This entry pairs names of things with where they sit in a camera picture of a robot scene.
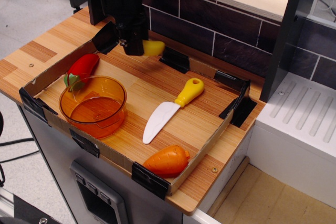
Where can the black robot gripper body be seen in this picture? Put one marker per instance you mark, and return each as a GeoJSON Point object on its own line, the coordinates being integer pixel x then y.
{"type": "Point", "coordinates": [129, 16]}

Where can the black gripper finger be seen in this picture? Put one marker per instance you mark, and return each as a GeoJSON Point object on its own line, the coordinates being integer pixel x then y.
{"type": "Point", "coordinates": [133, 46]}

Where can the yellow toy banana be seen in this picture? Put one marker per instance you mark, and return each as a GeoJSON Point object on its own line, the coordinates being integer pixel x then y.
{"type": "Point", "coordinates": [153, 47]}

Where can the cardboard fence with black tape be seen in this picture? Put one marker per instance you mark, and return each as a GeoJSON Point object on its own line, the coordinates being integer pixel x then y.
{"type": "Point", "coordinates": [224, 107]}

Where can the orange transparent plastic pot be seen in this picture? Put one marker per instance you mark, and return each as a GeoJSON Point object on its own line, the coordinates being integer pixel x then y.
{"type": "Point", "coordinates": [95, 105]}

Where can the red toy chili pepper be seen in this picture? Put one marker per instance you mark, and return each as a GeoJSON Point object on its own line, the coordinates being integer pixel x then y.
{"type": "Point", "coordinates": [79, 73]}

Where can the orange toy carrot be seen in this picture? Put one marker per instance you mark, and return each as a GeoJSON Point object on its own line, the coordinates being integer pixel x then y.
{"type": "Point", "coordinates": [168, 162]}

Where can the grey toy oven front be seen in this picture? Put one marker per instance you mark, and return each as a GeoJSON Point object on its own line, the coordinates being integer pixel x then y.
{"type": "Point", "coordinates": [104, 203]}

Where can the white toy sink drainboard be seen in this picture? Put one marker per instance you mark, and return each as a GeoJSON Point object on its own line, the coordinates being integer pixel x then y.
{"type": "Point", "coordinates": [303, 113]}

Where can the white toy knife yellow handle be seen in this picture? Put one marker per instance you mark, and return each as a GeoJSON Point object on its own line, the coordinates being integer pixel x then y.
{"type": "Point", "coordinates": [193, 88]}

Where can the black vertical post right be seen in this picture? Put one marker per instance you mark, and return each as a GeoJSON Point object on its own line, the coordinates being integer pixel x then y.
{"type": "Point", "coordinates": [292, 23]}

